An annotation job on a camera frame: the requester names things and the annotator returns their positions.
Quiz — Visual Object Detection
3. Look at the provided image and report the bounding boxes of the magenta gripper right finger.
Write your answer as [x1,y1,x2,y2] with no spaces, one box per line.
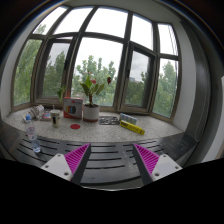
[133,144,182,185]

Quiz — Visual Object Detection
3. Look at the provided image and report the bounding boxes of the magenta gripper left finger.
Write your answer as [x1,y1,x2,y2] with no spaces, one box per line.
[42,143,91,185]

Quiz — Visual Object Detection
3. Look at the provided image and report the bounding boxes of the clear plastic water bottle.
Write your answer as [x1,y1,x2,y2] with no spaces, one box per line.
[25,114,41,153]

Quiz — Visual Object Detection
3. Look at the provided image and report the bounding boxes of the dark slatted radiator cover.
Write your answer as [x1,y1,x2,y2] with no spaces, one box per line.
[0,121,196,189]

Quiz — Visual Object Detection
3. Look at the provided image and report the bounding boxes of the red round coaster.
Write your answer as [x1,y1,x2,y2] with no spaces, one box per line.
[70,124,80,130]

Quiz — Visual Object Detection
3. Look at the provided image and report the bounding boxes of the yellow long box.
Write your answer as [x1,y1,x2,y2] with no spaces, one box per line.
[120,120,145,135]

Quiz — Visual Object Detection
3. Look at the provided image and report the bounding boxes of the white paper cup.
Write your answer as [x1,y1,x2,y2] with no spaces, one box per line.
[50,109,60,128]

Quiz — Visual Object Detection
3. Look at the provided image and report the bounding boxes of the black flat metal part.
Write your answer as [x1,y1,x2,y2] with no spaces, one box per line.
[98,116,120,125]

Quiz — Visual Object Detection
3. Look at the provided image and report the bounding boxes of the small colourful card pack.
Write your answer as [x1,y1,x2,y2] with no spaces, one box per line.
[42,112,51,121]

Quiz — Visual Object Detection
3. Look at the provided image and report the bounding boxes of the light blue small box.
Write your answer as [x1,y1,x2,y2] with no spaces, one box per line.
[120,113,137,125]

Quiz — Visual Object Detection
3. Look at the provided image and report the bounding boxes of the white flower pot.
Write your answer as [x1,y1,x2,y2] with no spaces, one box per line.
[83,105,100,122]

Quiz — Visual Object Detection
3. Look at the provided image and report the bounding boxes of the red and white box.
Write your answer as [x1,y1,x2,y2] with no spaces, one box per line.
[63,97,83,119]

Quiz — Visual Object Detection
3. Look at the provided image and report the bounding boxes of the white wrapped package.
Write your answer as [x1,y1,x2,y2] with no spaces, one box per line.
[23,105,44,120]

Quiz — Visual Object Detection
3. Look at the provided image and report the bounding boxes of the green plant with red flowers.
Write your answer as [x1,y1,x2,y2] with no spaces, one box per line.
[57,71,112,107]

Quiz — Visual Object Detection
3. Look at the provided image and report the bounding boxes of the dark window frame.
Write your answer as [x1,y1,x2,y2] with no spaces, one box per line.
[11,5,180,121]

